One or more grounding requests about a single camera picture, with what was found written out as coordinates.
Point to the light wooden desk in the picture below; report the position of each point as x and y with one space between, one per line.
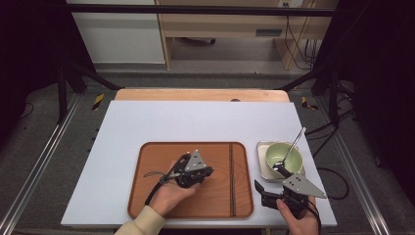
221 24

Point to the yellow black floor tape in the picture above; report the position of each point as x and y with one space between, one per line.
306 103
98 102

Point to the black curtain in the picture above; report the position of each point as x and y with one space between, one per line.
29 49
381 81

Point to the person's left hand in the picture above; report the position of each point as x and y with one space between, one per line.
171 197

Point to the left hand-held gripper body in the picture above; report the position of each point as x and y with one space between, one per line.
195 161

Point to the metal floor rail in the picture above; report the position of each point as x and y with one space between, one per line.
39 163
355 176

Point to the white square plate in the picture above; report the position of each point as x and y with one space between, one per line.
262 163

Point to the metal spoon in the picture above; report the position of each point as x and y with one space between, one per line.
293 145

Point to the black metal stand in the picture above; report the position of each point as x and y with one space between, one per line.
62 94
332 94

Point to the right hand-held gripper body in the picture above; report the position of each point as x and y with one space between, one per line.
301 187

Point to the brown wooden tray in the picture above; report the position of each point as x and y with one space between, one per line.
153 160

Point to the light green bowl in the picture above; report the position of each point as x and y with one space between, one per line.
280 153

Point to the black horizontal frame bar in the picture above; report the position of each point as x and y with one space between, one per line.
195 10

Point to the person's right hand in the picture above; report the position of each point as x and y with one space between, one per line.
303 225

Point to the white cabinet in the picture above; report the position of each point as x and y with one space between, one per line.
120 36

